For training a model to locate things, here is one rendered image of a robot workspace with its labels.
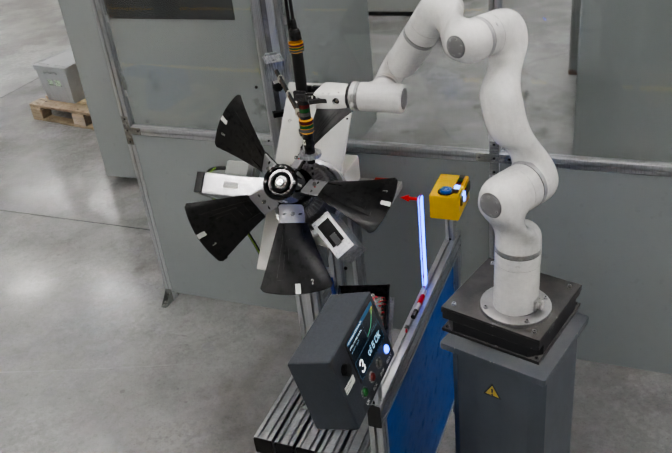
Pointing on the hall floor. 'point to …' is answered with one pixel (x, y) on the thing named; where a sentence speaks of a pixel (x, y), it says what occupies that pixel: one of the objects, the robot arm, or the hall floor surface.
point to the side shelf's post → (358, 257)
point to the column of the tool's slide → (264, 36)
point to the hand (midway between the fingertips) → (302, 93)
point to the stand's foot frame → (305, 430)
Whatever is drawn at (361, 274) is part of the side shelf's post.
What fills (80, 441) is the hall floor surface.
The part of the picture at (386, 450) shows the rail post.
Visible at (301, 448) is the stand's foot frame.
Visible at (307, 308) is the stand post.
